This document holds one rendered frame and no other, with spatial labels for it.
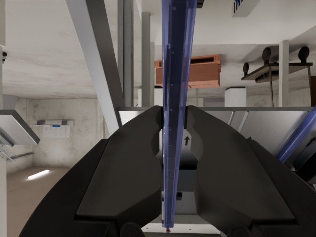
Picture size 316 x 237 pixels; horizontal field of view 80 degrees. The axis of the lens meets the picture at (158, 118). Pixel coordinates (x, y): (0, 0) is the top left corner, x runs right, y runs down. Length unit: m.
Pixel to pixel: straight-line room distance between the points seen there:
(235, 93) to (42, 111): 10.37
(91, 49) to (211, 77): 3.03
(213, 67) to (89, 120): 8.95
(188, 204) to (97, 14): 0.38
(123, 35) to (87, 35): 0.37
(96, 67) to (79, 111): 11.30
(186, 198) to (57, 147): 12.07
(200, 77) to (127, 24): 2.70
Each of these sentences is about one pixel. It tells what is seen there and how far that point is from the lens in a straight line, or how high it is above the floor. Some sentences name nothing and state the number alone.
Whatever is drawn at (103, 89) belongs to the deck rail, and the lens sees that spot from 0.26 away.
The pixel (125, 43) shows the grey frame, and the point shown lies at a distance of 0.59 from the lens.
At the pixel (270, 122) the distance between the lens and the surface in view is 0.36.
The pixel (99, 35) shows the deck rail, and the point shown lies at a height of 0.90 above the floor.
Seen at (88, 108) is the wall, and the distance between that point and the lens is 11.29.
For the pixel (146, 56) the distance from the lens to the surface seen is 0.71.
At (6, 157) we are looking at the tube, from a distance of 0.40.
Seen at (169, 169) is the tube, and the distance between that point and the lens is 0.18.
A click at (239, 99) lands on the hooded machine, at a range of 6.71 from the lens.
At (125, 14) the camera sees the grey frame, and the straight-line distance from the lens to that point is 0.62.
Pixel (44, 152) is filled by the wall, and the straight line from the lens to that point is 12.92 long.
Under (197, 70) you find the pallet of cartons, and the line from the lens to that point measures 3.26.
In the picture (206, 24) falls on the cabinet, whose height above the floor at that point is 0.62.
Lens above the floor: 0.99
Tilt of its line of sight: level
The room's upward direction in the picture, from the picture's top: 180 degrees counter-clockwise
